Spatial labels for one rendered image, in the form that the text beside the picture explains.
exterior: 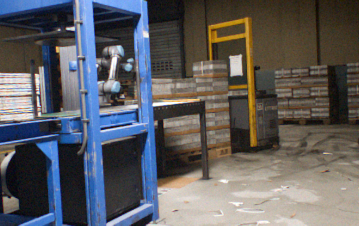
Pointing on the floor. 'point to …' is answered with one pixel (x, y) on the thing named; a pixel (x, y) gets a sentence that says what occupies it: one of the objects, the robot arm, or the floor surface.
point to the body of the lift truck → (263, 141)
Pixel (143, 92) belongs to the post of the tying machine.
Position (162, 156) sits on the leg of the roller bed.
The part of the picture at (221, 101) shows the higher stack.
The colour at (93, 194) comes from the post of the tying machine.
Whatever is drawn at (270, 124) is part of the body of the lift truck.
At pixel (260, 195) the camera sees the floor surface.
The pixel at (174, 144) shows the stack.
